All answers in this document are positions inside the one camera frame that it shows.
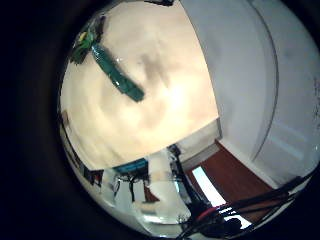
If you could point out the white door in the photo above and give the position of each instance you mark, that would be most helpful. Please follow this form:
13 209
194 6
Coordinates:
283 86

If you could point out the teal chair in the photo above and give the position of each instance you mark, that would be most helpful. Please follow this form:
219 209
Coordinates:
131 171

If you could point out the dark object at table edge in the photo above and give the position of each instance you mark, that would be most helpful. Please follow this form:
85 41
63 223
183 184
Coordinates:
161 2

